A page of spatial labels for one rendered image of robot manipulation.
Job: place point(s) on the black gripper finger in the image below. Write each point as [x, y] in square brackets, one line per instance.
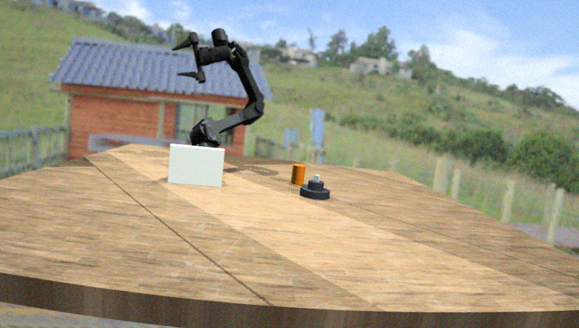
[188, 74]
[185, 44]

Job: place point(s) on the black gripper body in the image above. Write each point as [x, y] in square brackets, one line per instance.
[206, 56]

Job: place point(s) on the black round pedestal with silver shaft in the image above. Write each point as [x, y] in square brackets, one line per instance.
[315, 190]

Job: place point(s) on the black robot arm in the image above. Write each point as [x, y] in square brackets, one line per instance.
[207, 132]

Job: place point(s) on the orange knob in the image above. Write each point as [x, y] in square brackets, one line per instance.
[298, 174]

